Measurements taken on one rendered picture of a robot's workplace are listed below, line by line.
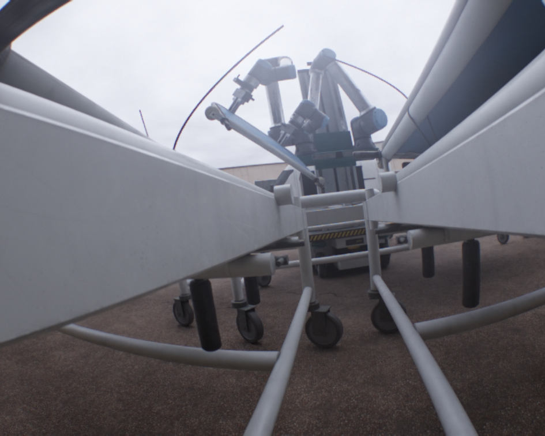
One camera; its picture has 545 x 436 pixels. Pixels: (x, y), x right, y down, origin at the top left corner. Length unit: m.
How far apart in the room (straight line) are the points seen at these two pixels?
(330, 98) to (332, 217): 1.53
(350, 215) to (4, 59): 1.02
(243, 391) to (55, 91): 0.68
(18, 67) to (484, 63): 0.45
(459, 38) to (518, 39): 0.08
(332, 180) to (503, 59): 1.87
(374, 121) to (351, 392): 1.66
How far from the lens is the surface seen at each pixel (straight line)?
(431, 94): 0.40
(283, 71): 1.52
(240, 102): 1.37
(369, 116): 1.91
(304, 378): 0.72
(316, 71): 2.04
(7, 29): 0.16
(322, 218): 1.00
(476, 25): 0.28
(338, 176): 2.12
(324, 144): 2.08
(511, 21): 0.32
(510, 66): 0.40
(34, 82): 0.21
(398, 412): 0.59
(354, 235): 1.74
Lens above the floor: 0.41
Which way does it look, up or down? 2 degrees up
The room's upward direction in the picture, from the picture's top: 7 degrees counter-clockwise
